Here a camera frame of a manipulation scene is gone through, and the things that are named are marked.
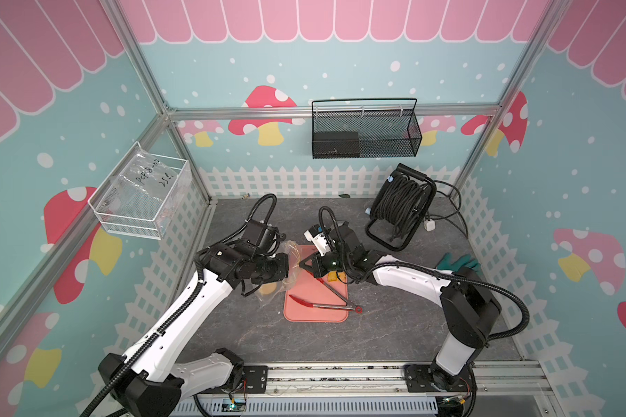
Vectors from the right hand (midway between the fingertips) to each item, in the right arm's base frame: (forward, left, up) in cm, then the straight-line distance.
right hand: (300, 264), depth 81 cm
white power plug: (+25, -51, -13) cm, 59 cm away
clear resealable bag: (-6, +11, -7) cm, 14 cm away
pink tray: (+1, 0, -17) cm, 17 cm away
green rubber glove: (+10, -61, -16) cm, 64 cm away
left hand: (-7, +3, +5) cm, 9 cm away
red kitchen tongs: (-9, -15, -13) cm, 22 cm away
